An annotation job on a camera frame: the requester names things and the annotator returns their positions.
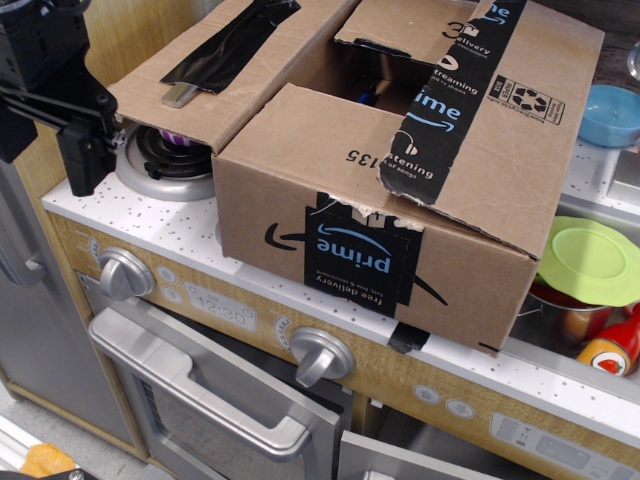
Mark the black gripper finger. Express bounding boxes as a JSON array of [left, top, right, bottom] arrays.
[[56, 121, 116, 197]]

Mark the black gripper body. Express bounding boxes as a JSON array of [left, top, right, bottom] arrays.
[[1, 1, 117, 163]]

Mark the large cardboard Amazon box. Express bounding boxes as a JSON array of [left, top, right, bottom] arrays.
[[111, 1, 604, 352]]

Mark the silver toy stove burner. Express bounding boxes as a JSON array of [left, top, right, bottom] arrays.
[[116, 124, 215, 202]]

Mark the purple striped cupcake cup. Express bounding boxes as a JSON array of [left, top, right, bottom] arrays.
[[159, 129, 198, 148]]

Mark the left silver stove knob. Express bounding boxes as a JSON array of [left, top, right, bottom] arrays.
[[99, 247, 156, 302]]

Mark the silver stove knob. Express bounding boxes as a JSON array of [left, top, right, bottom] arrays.
[[290, 327, 356, 387], [99, 247, 156, 302]]

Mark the silver toy fridge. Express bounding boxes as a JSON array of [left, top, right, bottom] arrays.
[[1, 164, 133, 447]]

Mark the silver oven door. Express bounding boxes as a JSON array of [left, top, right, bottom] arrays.
[[89, 308, 350, 479]]

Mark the right silver stove knob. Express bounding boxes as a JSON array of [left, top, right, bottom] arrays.
[[290, 327, 356, 387]]

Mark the orange object bottom left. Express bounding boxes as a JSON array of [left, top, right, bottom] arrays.
[[19, 443, 76, 478]]

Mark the silver dishwasher door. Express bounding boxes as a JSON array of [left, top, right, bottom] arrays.
[[337, 414, 640, 480]]

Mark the silver metal pot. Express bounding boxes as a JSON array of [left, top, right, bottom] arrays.
[[510, 283, 614, 357]]

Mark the green plastic lid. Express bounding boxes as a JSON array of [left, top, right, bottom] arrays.
[[538, 216, 639, 307]]

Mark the blue bowl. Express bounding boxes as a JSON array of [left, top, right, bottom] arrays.
[[578, 85, 639, 148]]

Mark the red toy ketchup bottle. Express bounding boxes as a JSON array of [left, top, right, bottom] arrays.
[[576, 303, 639, 377]]

